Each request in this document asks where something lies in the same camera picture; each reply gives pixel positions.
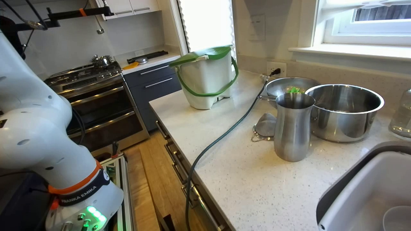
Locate tall steel cup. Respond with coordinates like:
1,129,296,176
274,92,316,162

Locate white bin with green lid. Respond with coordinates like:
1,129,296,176
169,45,239,110

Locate dark grey drawer cabinet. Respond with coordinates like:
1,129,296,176
123,62,182,132

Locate mesh strainer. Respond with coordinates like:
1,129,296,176
251,112,277,142

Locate black tray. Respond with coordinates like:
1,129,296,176
127,50,169,64

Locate steel bowl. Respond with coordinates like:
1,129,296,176
258,77,320,109

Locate window with white blind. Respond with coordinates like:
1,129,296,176
170,0,237,61

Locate steel stove range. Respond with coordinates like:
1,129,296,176
44,60,150,155

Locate steel pot on stove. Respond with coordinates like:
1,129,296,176
91,55,115,68

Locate large steel pot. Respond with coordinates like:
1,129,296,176
305,84,385,143

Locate sink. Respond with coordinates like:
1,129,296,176
316,141,411,231

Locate glass jar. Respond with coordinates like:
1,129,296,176
388,89,411,141

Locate white bowl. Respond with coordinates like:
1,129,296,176
382,205,411,231

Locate dark green cable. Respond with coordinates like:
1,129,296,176
185,68,282,231

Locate drawer handle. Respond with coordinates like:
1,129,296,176
182,184,226,231
165,142,188,185
155,120,171,141

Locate white wall socket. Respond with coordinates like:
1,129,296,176
266,61,287,79

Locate white switch plate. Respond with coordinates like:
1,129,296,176
249,14,266,42

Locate white wall cabinets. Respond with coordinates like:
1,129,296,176
96,0,161,20

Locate window with white frame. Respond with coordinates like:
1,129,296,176
288,0,411,61

